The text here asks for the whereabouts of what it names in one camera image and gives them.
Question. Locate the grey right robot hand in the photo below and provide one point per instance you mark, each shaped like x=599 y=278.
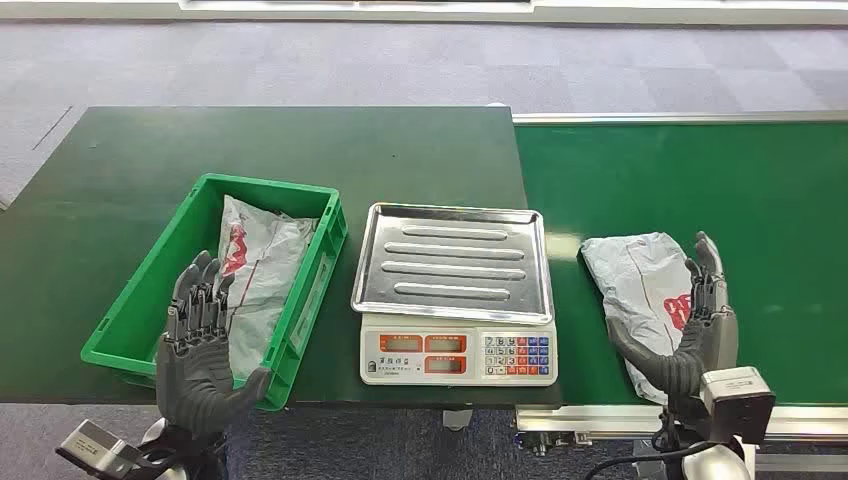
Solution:
x=712 y=338

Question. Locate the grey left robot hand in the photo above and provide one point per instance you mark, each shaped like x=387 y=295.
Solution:
x=195 y=371

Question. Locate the grey courier bag package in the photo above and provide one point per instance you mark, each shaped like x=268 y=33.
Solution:
x=639 y=285
x=268 y=265

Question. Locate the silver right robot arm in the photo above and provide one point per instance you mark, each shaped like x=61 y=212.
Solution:
x=719 y=464

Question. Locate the green plastic basket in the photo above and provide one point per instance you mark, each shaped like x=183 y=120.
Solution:
x=149 y=311

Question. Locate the steel weighing tray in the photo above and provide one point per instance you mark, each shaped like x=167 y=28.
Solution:
x=454 y=265

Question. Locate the dark green table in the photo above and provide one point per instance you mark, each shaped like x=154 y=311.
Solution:
x=265 y=146

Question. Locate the white electronic scale body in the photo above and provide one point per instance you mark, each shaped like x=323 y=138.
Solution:
x=457 y=354

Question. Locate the grey table foot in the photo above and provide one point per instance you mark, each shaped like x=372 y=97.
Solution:
x=457 y=419

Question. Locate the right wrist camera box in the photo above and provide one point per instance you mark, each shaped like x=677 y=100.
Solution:
x=738 y=401

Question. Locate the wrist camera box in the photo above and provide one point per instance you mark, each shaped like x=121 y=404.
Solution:
x=96 y=449
x=738 y=401

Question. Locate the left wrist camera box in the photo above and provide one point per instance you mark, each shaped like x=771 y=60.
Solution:
x=96 y=449

